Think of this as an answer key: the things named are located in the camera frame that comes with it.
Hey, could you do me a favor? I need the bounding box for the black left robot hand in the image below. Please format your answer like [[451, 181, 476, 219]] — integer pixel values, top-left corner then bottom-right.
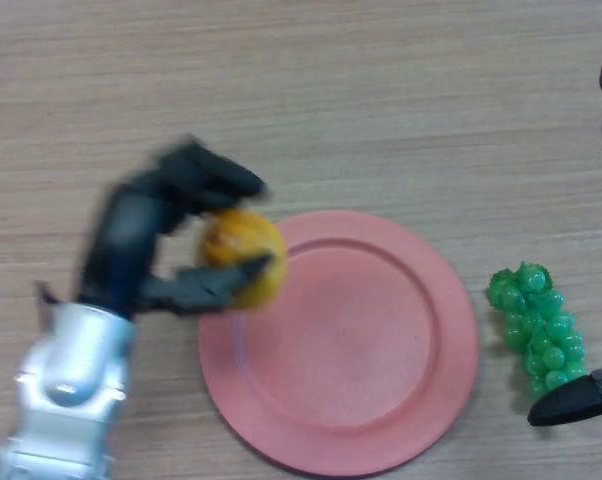
[[75, 135, 275, 321]]

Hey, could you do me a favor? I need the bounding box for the yellow pear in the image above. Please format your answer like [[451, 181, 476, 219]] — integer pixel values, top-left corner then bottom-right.
[[196, 208, 289, 312]]

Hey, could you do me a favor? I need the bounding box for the pink round plate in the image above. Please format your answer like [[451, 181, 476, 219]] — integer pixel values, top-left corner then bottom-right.
[[198, 210, 480, 476]]

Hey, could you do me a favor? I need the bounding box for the green grape bunch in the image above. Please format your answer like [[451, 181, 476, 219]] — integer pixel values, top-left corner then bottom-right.
[[487, 261, 590, 400]]

